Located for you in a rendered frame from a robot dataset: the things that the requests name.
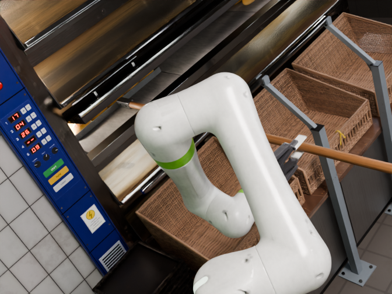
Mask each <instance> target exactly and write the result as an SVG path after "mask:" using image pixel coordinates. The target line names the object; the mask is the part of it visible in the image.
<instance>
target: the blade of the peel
mask: <svg viewBox="0 0 392 294"><path fill-rule="evenodd" d="M160 72H161V70H160V68H159V66H157V67H156V68H155V69H154V70H153V72H152V73H150V74H149V75H148V76H147V77H146V78H145V79H143V80H142V81H141V82H139V83H138V84H137V85H136V86H135V87H133V88H132V89H131V90H130V91H129V92H127V93H126V94H125V95H123V97H124V98H128V99H129V98H130V97H131V96H132V95H134V94H135V93H136V92H137V91H138V90H139V89H141V88H142V87H143V86H145V85H146V84H147V83H148V82H149V81H151V80H152V79H153V78H154V77H155V76H156V75H158V74H159V73H160ZM118 107H119V105H118V103H117V102H115V103H114V104H113V105H112V106H110V107H109V108H107V110H106V111H104V112H103V113H102V114H100V115H99V116H98V117H97V118H96V119H95V120H93V121H91V123H90V124H89V125H87V126H86V127H85V128H84V129H83V130H81V131H80V132H79V133H77V134H76V135H75V136H76V138H77V139H78V140H80V139H81V138H82V137H83V136H84V135H86V134H87V133H88V132H89V131H90V130H92V129H93V128H94V127H95V126H96V125H97V124H99V123H100V122H101V121H103V120H104V119H105V118H106V117H107V116H108V115H110V114H111V113H112V112H113V111H114V110H116V109H117V108H118Z"/></svg>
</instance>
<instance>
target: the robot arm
mask: <svg viewBox="0 0 392 294"><path fill-rule="evenodd" d="M134 128H135V133H136V136H137V138H138V140H139V141H140V143H141V144H142V146H143V147H144V148H145V150H146V151H147V152H148V153H149V155H150V156H151V157H152V159H153V160H154V161H155V162H156V163H157V164H158V165H159V166H160V168H161V169H162V170H163V171H164V172H165V173H166V174H167V175H168V176H169V177H170V178H171V179H172V180H173V182H174V184H175V185H176V187H177V188H178V190H179V192H180V194H181V196H182V199H183V202H184V205H185V207H186V208H187V209H188V210H189V211H190V212H191V213H193V214H195V215H197V216H199V217H200V218H202V219H204V220H206V221H207V222H208V223H210V224H211V225H212V226H213V227H215V228H216V229H218V230H219V231H220V232H221V233H222V234H223V235H225V236H227V237H229V238H240V237H242V236H244V235H246V234H247V233H248V232H249V231H250V229H251V227H252V225H253V223H254V221H255V224H256V226H257V229H258V232H259V235H260V241H259V243H258V244H257V245H256V246H254V247H251V248H248V249H245V250H242V251H235V252H232V253H228V254H224V255H220V256H217V257H215V258H212V259H210V260H209V261H207V262H206V263H205V264H204V265H203V266H202V267H201V268H200V269H199V270H198V272H197V274H196V276H195V278H194V283H193V290H194V294H306V293H309V292H311V291H313V290H315V289H317V288H319V287H320V286H321V285H322V284H323V283H325V281H326V280H327V278H328V276H329V274H330V271H331V255H330V251H329V249H328V247H327V246H326V244H325V242H324V241H323V240H322V238H321V237H320V235H319V234H318V232H317V230H316V229H315V227H314V226H313V224H312V223H311V221H310V219H309V218H308V216H307V215H306V213H305V211H304V210H303V208H302V207H301V205H300V204H299V201H298V200H297V198H296V196H295V195H294V193H293V191H292V189H291V187H290V185H289V183H288V181H289V179H290V178H291V177H292V175H293V174H294V172H295V171H296V170H297V168H298V165H297V163H298V160H299V159H300V158H301V157H302V155H303V153H304V152H302V151H299V150H297V148H298V147H299V146H300V145H301V144H302V143H303V141H304V140H305V139H306V138H307V136H304V135H298V136H297V137H296V138H295V139H294V140H293V141H292V142H291V143H285V142H284V143H283V144H282V145H281V146H280V147H279V148H278V149H277V150H276V151H275V152H273V151H272V149H271V146H270V144H269V142H268V139H267V137H266V134H265V132H264V129H263V126H262V125H261V122H260V119H259V116H258V113H257V110H256V107H255V104H254V101H253V98H252V95H251V92H250V89H249V87H248V85H247V83H246V82H245V81H244V80H243V79H242V78H241V77H239V76H237V75H235V74H233V73H228V72H221V73H217V74H214V75H212V76H210V77H209V78H207V79H205V80H203V81H202V82H200V83H198V84H196V85H194V86H191V87H189V88H187V89H185V90H182V91H180V92H178V93H175V94H172V95H170V96H166V97H163V98H161V99H157V100H154V101H151V102H149V103H147V104H146V105H144V106H143V107H142V108H141V109H140V110H139V111H138V114H137V115H136V118H135V123H134ZM203 132H210V133H212V134H214V135H215V136H216V137H217V139H218V141H219V143H220V144H221V146H222V148H223V150H224V152H225V153H226V156H227V158H228V159H229V162H230V164H231V165H232V167H233V170H234V172H235V174H236V176H237V179H238V181H239V183H240V185H241V189H240V191H239V192H238V193H237V194H236V195H235V196H234V197H230V196H229V195H227V194H225V193H224V192H222V191H221V190H219V189H218V188H216V187H215V186H214V185H213V184H212V183H211V182H210V181H209V179H208V178H207V176H206V175H205V173H204V171H203V169H202V167H201V164H200V161H199V158H198V155H197V150H196V147H195V144H194V140H193V137H194V136H196V135H198V134H201V133H203ZM292 151H294V152H293V153H292ZM291 153H292V154H291ZM290 154H291V155H290ZM289 155H290V157H291V158H289V160H288V161H287V162H286V163H285V161H286V160H287V158H288V157H289ZM284 163H285V164H284Z"/></svg>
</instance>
